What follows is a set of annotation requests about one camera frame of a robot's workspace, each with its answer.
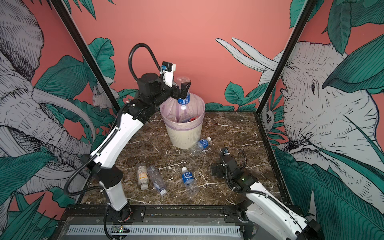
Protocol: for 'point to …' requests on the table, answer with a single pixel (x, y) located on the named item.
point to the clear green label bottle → (172, 117)
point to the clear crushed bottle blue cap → (157, 180)
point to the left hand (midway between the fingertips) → (180, 75)
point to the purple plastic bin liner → (196, 106)
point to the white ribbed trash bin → (184, 130)
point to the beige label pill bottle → (142, 176)
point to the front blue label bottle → (188, 180)
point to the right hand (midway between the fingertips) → (218, 162)
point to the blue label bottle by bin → (201, 145)
